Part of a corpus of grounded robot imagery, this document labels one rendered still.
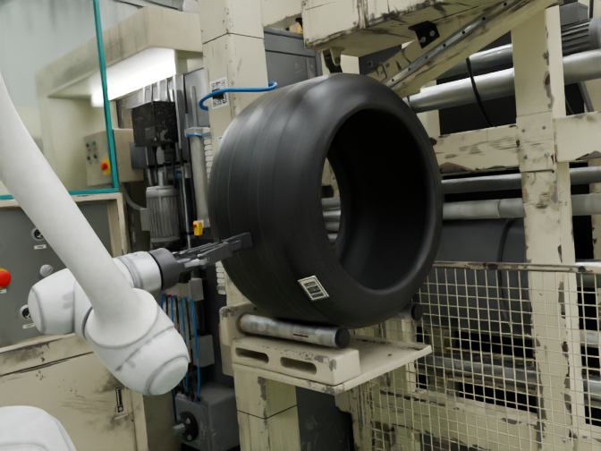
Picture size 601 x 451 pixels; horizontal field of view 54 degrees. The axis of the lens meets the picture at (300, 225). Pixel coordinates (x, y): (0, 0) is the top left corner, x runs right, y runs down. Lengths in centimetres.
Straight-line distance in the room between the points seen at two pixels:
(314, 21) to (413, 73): 32
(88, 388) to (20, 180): 100
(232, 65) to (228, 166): 40
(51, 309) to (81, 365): 74
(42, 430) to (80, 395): 100
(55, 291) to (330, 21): 108
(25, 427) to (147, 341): 23
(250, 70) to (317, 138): 49
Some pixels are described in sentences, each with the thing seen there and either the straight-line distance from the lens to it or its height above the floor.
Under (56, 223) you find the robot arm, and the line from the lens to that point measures 81.
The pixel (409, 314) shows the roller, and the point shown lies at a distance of 149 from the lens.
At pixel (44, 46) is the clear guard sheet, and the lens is 175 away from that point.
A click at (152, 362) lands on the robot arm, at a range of 86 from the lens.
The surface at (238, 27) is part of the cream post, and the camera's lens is 165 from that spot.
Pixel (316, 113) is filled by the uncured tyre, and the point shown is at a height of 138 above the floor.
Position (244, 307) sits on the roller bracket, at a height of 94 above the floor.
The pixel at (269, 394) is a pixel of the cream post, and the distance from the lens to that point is 167.
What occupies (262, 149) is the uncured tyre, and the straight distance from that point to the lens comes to 121.
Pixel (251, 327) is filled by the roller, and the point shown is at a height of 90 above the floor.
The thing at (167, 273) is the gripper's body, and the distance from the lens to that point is 107.
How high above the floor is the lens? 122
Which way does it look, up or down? 3 degrees down
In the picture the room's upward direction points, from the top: 5 degrees counter-clockwise
